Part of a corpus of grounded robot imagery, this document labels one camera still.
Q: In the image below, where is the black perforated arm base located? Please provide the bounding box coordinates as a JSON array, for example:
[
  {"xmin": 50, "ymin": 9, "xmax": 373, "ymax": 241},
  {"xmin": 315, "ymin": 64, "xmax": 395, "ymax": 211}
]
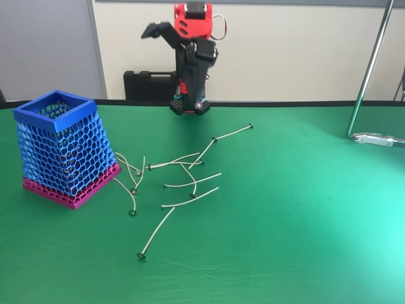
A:
[{"xmin": 169, "ymin": 97, "xmax": 211, "ymax": 117}]

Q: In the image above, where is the blue and purple lattice basket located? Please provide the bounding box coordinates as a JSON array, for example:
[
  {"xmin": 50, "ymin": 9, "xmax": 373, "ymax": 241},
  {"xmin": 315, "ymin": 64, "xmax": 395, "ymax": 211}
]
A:
[{"xmin": 12, "ymin": 90, "xmax": 123, "ymax": 211}]

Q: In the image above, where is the black plastic tool case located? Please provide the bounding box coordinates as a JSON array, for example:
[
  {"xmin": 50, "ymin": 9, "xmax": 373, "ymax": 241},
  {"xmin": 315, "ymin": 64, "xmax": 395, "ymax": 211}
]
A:
[{"xmin": 123, "ymin": 70, "xmax": 178, "ymax": 101}]

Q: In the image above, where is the long rod at top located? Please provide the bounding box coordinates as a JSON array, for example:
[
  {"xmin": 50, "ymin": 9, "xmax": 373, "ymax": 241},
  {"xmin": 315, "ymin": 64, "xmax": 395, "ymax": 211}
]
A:
[{"xmin": 215, "ymin": 123, "xmax": 254, "ymax": 140}]

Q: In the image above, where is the chrome tube stand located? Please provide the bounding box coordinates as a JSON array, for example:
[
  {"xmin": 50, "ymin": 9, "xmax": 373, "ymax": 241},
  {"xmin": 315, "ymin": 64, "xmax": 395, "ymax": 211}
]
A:
[{"xmin": 346, "ymin": 0, "xmax": 405, "ymax": 148}]

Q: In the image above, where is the green cloth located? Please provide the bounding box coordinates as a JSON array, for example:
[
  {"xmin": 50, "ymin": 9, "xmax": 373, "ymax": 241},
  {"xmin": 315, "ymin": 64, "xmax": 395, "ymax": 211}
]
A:
[{"xmin": 0, "ymin": 100, "xmax": 405, "ymax": 304}]

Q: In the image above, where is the red white wrist servo cable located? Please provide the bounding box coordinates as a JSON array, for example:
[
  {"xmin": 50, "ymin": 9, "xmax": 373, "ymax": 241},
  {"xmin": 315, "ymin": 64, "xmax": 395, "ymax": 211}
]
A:
[{"xmin": 211, "ymin": 14, "xmax": 228, "ymax": 42}]

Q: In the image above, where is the small camera on black bracket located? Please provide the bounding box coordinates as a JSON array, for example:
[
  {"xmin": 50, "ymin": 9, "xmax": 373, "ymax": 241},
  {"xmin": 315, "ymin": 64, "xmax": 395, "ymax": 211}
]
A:
[{"xmin": 140, "ymin": 21, "xmax": 178, "ymax": 48}]

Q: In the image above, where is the black metal chair frame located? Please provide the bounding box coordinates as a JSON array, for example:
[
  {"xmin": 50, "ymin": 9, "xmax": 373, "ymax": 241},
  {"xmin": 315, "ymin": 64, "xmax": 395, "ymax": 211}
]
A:
[{"xmin": 394, "ymin": 65, "xmax": 405, "ymax": 102}]

